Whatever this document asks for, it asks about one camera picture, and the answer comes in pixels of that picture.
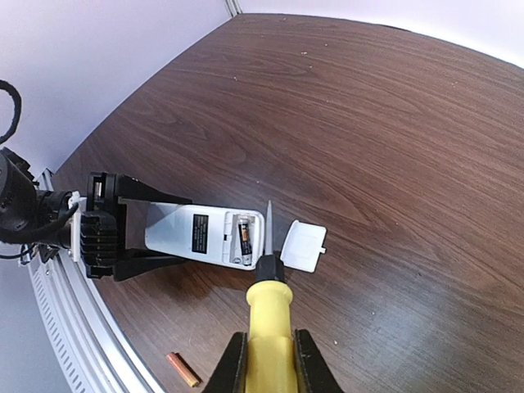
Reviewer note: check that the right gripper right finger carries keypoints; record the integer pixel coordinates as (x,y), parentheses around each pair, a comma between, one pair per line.
(313,373)

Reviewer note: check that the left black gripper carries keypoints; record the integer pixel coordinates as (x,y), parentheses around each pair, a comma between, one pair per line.
(101,196)

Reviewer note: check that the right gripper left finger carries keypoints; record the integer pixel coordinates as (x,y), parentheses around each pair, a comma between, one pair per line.
(229,375)

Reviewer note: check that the yellow handled screwdriver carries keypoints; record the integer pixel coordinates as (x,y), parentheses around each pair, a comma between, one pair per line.
(270,353)

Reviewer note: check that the orange battery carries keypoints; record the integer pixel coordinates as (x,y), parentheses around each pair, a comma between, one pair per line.
(183,369)

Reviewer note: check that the white remote control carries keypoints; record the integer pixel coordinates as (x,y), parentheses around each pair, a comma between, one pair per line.
(207,234)

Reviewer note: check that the white battery cover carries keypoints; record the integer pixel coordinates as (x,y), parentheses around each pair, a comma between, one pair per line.
(303,246)

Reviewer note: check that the front aluminium rail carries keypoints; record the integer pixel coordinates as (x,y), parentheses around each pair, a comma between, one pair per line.
(91,349)

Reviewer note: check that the left aluminium frame post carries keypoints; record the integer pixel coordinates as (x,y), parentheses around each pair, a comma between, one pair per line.
(233,7)

